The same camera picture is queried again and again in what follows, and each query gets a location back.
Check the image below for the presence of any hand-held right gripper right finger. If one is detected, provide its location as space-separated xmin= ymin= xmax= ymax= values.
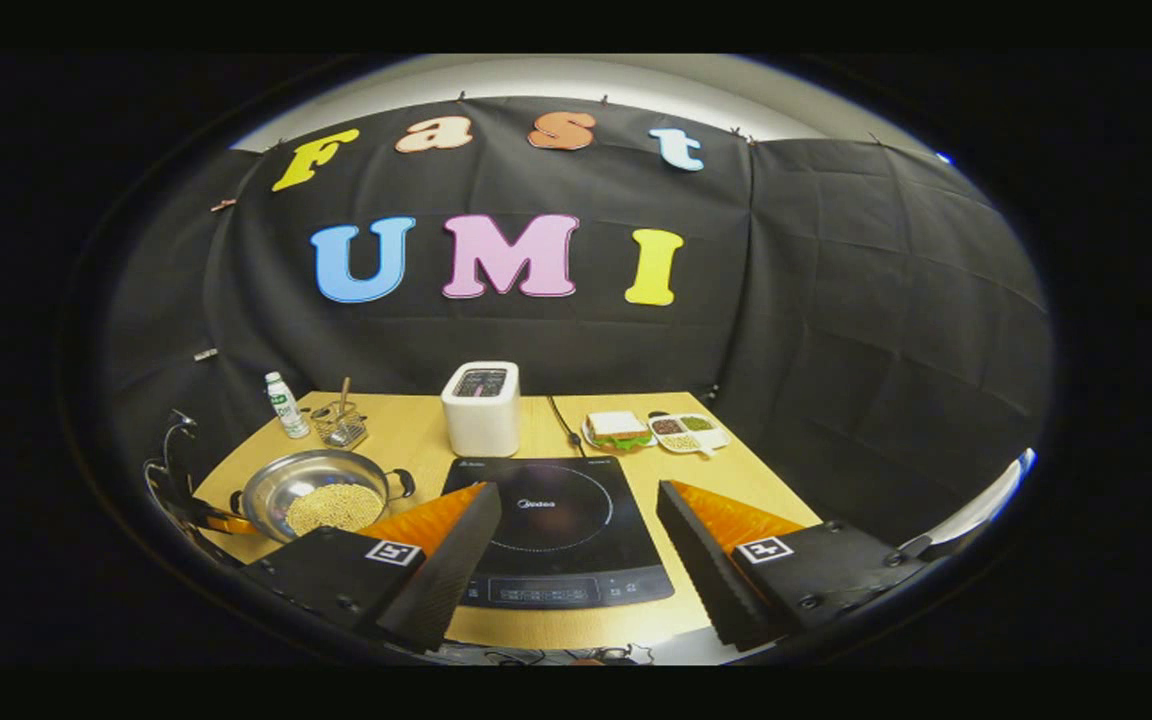
xmin=656 ymin=480 xmax=932 ymax=651

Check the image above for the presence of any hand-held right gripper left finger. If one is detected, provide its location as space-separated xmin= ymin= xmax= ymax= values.
xmin=241 ymin=482 xmax=502 ymax=653

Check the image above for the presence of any steel pot with black handles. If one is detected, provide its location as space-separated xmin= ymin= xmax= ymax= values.
xmin=229 ymin=448 xmax=417 ymax=546

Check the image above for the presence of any black induction cooktop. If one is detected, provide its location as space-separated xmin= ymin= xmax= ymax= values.
xmin=441 ymin=457 xmax=677 ymax=611

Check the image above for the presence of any white bottle with green label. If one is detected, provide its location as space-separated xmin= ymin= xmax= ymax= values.
xmin=265 ymin=372 xmax=311 ymax=439

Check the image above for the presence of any white divided dish of beans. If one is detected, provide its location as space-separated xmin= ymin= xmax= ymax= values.
xmin=648 ymin=412 xmax=731 ymax=457

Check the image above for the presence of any white toaster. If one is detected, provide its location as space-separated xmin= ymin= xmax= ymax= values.
xmin=441 ymin=361 xmax=521 ymax=458

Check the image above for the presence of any sandwich on plate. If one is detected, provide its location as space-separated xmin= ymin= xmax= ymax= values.
xmin=582 ymin=410 xmax=656 ymax=453

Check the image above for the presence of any black backdrop cloth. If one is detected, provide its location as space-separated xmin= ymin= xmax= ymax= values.
xmin=96 ymin=95 xmax=1055 ymax=549

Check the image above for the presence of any wire utensil basket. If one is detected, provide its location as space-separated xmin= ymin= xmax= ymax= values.
xmin=311 ymin=400 xmax=369 ymax=450

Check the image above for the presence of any black power cable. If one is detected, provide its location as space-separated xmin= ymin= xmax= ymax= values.
xmin=547 ymin=395 xmax=587 ymax=457

